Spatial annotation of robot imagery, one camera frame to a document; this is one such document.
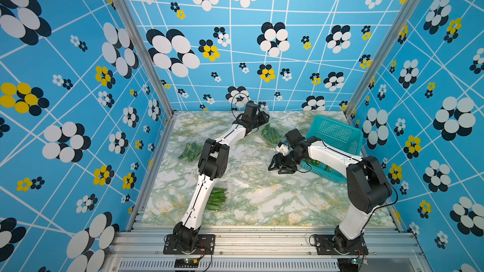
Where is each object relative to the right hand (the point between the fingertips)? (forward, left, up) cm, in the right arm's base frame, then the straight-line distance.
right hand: (275, 169), depth 88 cm
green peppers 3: (-14, +26, -2) cm, 30 cm away
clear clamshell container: (+20, +3, -5) cm, 20 cm away
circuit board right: (-36, -25, -6) cm, 44 cm away
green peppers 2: (+11, +42, -1) cm, 44 cm away
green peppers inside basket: (-9, -11, +23) cm, 27 cm away
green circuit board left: (-36, +37, -9) cm, 52 cm away
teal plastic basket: (+24, -37, -3) cm, 44 cm away
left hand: (+32, +1, +4) cm, 32 cm away
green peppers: (+23, 0, -3) cm, 24 cm away
